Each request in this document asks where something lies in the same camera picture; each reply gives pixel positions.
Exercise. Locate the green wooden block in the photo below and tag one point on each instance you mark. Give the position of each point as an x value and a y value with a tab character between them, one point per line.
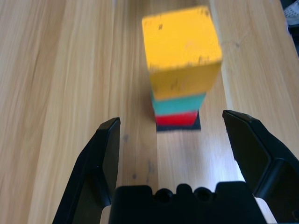
177	105

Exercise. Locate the white perforated object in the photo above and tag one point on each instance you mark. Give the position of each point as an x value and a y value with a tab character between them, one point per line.
293	14

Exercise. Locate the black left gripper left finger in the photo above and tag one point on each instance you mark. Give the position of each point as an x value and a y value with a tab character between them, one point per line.
93	168

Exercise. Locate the yellow wooden block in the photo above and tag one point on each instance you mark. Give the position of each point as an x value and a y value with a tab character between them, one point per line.
182	46

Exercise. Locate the black square marker pad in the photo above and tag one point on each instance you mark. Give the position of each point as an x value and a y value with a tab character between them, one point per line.
177	128

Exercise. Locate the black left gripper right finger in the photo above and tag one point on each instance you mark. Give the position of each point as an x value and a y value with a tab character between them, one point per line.
257	158

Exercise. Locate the red wooden block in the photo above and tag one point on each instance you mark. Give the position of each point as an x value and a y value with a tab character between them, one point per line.
175	119

